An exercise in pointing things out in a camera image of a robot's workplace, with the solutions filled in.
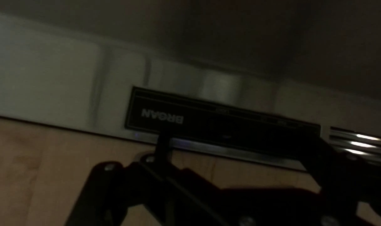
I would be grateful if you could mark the stainless steel range hood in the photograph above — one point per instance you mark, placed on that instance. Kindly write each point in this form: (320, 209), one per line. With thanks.
(61, 78)

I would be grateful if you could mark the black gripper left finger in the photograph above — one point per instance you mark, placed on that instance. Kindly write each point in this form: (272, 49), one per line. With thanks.
(173, 196)

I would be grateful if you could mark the wooden upper cabinets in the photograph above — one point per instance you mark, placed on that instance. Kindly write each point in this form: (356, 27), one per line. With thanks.
(44, 168)

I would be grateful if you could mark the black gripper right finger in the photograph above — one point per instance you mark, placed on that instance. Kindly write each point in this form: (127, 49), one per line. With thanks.
(345, 179)

